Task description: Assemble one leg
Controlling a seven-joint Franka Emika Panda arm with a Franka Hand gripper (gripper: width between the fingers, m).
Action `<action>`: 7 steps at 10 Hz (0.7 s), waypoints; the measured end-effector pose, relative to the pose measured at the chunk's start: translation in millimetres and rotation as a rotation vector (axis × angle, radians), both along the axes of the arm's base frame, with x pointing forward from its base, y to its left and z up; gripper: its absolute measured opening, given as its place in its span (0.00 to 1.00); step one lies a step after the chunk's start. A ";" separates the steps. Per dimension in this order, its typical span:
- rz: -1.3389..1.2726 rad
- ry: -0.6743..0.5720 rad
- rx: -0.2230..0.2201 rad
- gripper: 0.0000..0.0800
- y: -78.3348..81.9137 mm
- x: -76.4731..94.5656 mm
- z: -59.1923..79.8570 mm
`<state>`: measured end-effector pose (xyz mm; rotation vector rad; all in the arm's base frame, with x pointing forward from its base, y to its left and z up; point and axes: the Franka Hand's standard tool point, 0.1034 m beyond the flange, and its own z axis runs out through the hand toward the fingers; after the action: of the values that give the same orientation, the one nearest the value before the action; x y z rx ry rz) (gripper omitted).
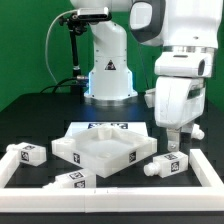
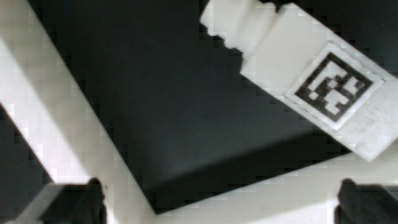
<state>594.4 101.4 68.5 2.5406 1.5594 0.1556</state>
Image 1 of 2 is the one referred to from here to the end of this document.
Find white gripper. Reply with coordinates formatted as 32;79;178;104
155;76;204;151

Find white square tabletop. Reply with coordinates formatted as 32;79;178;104
52;125;157;178

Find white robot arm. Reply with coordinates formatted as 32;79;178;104
70;0;223;151

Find white marker sheet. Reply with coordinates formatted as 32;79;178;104
64;121;149;138

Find white U-shaped fence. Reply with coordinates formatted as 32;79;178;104
0;149;224;213

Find black cables at base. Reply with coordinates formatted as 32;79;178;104
39;75;90;94

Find black camera stand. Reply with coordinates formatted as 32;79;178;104
59;14;87;96

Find silver camera on stand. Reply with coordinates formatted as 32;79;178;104
77;7;111;21

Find grey camera cable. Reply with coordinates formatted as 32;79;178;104
45;9;79;86

